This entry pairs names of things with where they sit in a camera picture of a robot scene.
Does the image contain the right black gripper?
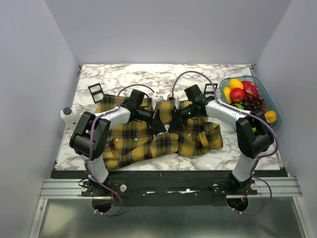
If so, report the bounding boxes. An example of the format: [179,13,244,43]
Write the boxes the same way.
[168,103,197,133]

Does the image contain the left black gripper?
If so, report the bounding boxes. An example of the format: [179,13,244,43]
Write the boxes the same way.
[137,107,166,132]

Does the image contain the yellow plaid flannel shirt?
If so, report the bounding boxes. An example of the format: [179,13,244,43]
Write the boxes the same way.
[95,94,223,172]

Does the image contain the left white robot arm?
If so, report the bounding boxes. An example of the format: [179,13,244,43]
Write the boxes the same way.
[69,89,166,196]

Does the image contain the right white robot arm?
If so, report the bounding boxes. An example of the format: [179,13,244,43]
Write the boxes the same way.
[168,85,274,194]

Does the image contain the yellow lemon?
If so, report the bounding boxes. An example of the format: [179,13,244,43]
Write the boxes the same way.
[223,86,232,105]

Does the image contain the green striped melon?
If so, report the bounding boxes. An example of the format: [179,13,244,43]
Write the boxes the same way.
[232,103,244,110]

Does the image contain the red apple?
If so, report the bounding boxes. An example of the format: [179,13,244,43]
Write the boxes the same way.
[229,88,245,103]

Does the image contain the yellow mango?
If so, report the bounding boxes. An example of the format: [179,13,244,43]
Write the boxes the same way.
[228,78,244,90]

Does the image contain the teal plastic fruit bin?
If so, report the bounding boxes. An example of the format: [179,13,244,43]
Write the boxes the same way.
[219,75,281,131]

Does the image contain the dark purple grapes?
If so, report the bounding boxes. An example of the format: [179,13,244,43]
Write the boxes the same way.
[240,95,266,114]

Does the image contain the red dragon fruit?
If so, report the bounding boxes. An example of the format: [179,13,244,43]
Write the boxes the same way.
[242,80,259,97]

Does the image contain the white bottle black cap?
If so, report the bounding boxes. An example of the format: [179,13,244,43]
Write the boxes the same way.
[60,107,81,130]

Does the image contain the orange fruit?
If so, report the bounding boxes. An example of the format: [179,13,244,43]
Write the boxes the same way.
[264,111,277,124]

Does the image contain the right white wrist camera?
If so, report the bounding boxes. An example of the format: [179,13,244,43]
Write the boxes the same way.
[167,93,180,109]

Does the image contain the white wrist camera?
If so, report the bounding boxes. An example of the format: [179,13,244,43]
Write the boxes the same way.
[151,92,164,110]
[167,93,180,109]

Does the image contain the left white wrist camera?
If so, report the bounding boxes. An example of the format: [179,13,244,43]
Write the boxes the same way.
[151,92,164,110]

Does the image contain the right black display frame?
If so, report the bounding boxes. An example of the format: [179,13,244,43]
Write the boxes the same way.
[204,83,218,96]

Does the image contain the black display frame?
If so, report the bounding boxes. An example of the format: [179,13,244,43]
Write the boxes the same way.
[88,83,104,104]
[204,83,218,96]

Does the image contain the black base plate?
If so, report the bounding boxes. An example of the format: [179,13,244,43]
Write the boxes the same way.
[51,170,289,212]

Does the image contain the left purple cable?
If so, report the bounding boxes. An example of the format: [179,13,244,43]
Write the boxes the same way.
[84,84,159,217]

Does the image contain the purple cable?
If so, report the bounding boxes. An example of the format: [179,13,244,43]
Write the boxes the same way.
[84,84,159,217]
[170,71,279,216]

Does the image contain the left black display frame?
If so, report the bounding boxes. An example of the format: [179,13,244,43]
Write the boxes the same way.
[88,83,104,104]

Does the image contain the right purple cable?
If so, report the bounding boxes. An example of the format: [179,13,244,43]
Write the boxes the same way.
[170,71,279,216]

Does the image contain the aluminium rail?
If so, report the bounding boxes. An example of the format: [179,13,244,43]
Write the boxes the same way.
[40,177,303,200]

